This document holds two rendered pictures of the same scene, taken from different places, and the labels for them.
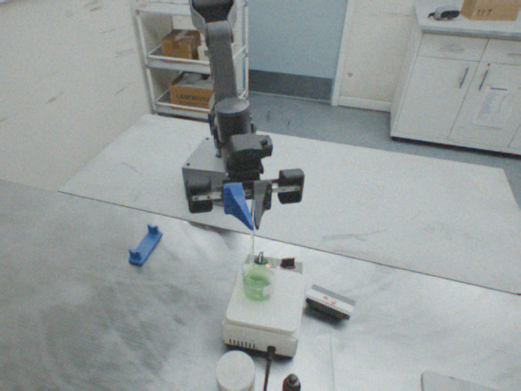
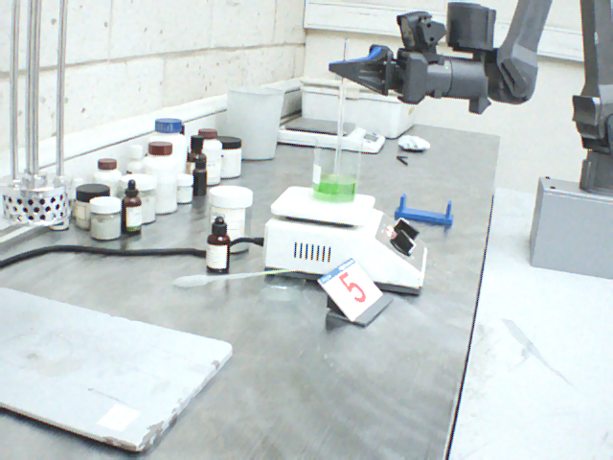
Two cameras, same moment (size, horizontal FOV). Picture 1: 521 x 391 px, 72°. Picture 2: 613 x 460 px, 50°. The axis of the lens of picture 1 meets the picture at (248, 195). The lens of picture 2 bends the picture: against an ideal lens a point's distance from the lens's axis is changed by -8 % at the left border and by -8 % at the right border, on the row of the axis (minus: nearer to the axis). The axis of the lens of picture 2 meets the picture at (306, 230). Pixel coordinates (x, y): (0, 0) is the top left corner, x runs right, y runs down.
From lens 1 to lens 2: 1.01 m
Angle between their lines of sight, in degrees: 77
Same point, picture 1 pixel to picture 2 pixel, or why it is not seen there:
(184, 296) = not seen: hidden behind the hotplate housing
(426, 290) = (409, 398)
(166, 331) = not seen: hidden behind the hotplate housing
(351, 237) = (524, 344)
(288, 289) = (334, 210)
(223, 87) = (517, 14)
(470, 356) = (255, 405)
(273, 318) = (288, 200)
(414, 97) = not seen: outside the picture
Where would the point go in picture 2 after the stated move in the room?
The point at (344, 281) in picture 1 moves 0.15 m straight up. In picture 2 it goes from (408, 324) to (425, 194)
